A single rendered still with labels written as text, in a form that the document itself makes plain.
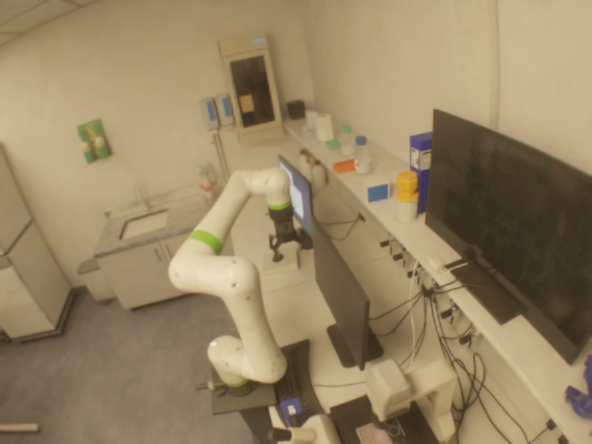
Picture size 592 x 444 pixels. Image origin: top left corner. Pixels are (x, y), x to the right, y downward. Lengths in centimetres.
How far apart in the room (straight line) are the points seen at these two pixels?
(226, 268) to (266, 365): 39
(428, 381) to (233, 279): 56
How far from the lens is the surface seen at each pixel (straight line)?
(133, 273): 300
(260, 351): 107
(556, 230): 82
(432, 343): 153
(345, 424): 110
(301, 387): 140
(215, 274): 90
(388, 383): 77
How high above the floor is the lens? 196
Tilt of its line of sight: 31 degrees down
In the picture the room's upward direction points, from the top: 11 degrees counter-clockwise
